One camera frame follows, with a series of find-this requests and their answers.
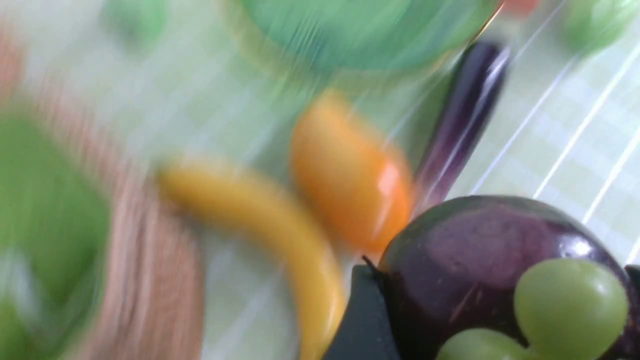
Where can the purple toy eggplant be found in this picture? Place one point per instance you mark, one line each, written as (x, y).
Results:
(477, 82)

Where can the green glass leaf plate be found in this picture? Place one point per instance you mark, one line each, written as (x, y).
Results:
(352, 40)

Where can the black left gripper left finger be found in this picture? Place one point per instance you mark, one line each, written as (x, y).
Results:
(365, 330)

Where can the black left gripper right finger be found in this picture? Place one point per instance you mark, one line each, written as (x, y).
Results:
(632, 282)

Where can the red foam cube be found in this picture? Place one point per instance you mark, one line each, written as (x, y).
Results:
(521, 8)

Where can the woven wicker basket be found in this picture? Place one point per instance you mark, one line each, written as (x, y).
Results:
(153, 292)

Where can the green toy bitter gourd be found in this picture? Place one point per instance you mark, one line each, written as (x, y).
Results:
(589, 26)

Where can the orange toy mango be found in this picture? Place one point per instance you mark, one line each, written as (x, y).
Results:
(359, 186)

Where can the green foam cube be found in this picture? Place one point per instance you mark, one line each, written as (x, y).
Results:
(139, 21)

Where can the dark purple toy mangosteen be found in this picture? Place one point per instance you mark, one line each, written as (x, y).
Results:
(455, 267)

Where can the yellow toy banana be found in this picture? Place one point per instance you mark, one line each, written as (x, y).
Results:
(239, 199)

